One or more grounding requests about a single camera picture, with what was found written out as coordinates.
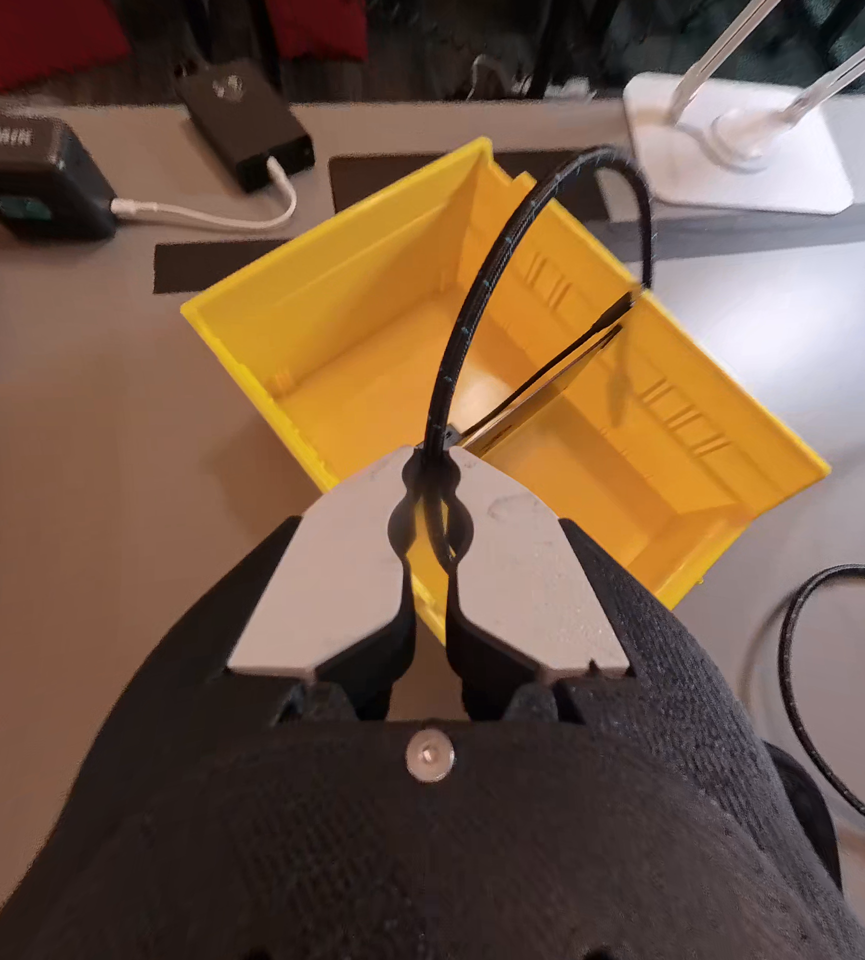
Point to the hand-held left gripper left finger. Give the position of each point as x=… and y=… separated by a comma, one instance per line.
x=327, y=585

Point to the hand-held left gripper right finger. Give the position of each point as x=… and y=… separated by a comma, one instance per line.
x=537, y=592

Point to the black tape strip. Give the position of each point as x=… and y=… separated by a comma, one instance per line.
x=207, y=266

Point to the black power bank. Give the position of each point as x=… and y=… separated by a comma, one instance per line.
x=245, y=120

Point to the white desk stand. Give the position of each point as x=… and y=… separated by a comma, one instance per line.
x=777, y=172

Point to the red container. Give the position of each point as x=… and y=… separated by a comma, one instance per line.
x=320, y=26
x=27, y=37

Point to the small black labelled device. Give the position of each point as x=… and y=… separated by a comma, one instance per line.
x=27, y=180

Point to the yellow plastic bin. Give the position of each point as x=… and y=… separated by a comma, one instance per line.
x=372, y=330

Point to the black table mat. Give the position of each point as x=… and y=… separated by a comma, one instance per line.
x=387, y=180

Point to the black bin divider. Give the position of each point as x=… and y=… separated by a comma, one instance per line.
x=552, y=375

